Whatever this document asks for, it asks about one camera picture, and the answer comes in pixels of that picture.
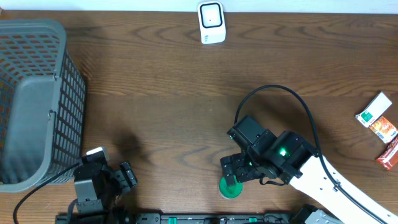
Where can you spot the red chocolate bar wrapper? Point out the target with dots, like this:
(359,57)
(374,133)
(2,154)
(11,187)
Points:
(389,158)

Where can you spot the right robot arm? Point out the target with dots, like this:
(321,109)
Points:
(294,161)

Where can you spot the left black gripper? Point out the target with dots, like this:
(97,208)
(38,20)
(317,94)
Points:
(124,178)

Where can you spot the green lid jar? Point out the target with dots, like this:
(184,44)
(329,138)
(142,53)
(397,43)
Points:
(230,192)

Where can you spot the black mounting rail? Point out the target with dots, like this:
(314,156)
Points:
(156,218)

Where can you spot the small orange box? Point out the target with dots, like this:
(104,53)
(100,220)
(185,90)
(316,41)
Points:
(384,129)

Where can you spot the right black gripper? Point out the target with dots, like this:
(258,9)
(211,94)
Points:
(237,160)

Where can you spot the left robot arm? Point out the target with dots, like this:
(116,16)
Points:
(98,187)

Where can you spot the white and green carton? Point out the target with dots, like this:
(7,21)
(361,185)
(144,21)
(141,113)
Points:
(374,110)

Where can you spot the white barcode scanner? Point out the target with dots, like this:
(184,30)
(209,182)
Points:
(212,22)

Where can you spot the grey plastic mesh basket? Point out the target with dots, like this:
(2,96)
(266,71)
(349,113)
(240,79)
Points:
(42,105)

